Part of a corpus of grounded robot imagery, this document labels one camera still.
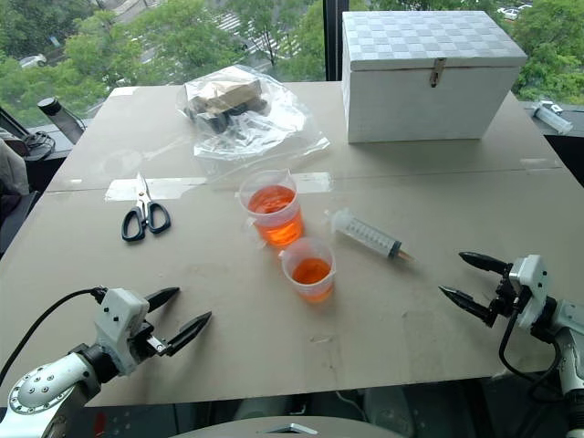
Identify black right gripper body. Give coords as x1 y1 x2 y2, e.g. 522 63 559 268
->
489 263 524 319

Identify short clear tape strip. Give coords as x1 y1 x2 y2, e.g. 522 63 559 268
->
286 172 332 193

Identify small beaker orange liquid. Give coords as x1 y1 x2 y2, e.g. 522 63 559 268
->
279 235 337 302

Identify brown cardboard box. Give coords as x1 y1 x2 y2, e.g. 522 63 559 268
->
191 78 264 115

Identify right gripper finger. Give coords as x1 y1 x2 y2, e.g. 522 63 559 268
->
457 250 514 276
437 286 499 329

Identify metal box latch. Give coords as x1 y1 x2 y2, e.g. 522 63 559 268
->
428 57 448 89

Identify long clear tape strip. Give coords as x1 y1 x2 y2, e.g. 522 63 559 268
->
103 176 209 203

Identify black parts in bag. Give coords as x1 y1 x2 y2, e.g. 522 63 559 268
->
189 97 270 138

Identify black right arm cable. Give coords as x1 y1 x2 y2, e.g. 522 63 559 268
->
497 298 565 405

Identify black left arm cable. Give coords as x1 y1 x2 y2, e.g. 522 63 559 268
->
0 286 110 385

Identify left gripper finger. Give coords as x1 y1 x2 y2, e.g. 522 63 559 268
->
163 311 214 358
143 287 181 315

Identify clear plastic bag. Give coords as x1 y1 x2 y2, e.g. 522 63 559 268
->
175 65 331 191

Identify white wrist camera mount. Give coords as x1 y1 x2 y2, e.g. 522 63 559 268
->
94 287 151 376
507 254 558 331

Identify clear plastic syringe orange tip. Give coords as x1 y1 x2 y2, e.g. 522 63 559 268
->
322 207 417 265

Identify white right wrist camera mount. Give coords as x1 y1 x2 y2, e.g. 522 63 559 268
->
507 254 558 331

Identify black window frame post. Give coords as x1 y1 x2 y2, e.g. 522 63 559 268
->
322 0 344 83

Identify white checkered lidded box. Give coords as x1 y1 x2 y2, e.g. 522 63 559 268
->
340 9 529 145

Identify grey cloth bundle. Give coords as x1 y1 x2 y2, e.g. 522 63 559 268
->
0 136 31 198

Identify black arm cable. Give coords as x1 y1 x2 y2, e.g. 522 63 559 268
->
0 286 110 385
497 298 565 405

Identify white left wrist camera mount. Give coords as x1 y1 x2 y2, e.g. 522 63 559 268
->
94 287 151 376

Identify large beaker orange liquid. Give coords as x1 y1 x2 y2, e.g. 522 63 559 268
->
238 168 306 250

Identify grey rounded cover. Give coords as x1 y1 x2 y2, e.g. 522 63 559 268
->
168 413 412 438

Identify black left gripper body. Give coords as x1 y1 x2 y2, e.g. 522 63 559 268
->
129 320 170 365

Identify black handled scissors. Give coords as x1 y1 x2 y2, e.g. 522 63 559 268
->
120 172 172 244

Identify black coiled cable bundle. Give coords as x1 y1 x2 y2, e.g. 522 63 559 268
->
22 130 57 159

